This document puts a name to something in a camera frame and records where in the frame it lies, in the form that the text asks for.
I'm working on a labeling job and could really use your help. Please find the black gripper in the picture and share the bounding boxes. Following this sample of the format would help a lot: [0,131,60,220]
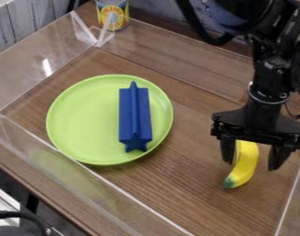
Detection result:
[210,91,300,171]

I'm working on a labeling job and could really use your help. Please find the yellow toy banana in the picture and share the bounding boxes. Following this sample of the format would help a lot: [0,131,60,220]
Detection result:
[223,140,259,189]

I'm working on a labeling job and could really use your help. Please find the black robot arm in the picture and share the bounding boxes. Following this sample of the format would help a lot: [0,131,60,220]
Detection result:
[210,0,300,171]

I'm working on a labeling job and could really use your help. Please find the green round plate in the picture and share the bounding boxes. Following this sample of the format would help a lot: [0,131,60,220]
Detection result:
[45,74,174,166]

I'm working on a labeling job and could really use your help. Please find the clear acrylic tray walls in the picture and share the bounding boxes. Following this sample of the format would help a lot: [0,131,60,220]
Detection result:
[0,4,300,236]

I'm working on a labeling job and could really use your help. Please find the blue star-shaped block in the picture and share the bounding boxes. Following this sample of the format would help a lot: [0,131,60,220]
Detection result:
[118,81,152,152]

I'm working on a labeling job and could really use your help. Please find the yellow blue tin can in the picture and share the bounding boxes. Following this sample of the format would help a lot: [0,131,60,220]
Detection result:
[95,0,130,31]

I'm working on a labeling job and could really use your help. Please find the black chair armrest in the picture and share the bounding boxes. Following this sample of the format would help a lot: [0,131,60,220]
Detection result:
[0,210,51,236]

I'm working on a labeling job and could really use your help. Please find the black cable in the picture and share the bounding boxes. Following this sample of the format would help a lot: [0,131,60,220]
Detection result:
[174,0,300,121]

